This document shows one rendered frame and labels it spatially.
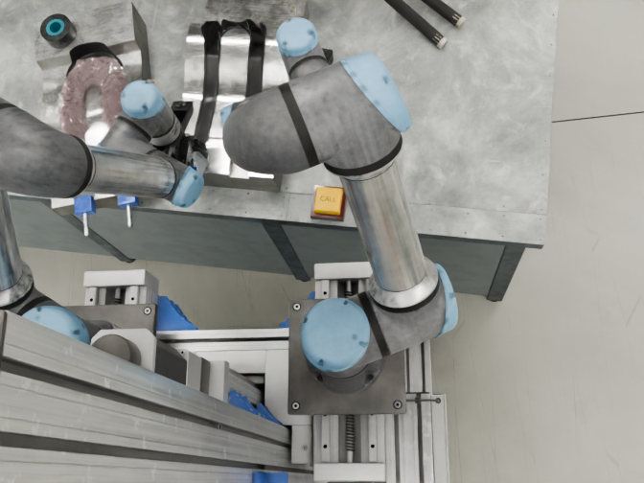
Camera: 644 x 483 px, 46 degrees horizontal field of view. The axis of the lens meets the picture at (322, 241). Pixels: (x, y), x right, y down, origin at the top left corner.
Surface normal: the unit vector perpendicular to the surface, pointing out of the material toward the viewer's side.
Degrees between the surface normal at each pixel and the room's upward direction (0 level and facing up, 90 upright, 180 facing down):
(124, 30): 0
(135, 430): 90
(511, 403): 0
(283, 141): 40
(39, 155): 53
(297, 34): 0
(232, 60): 27
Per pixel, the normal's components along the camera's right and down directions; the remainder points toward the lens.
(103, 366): 0.99, -0.04
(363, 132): 0.25, 0.62
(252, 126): -0.65, 0.03
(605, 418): -0.12, -0.30
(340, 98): -0.03, -0.06
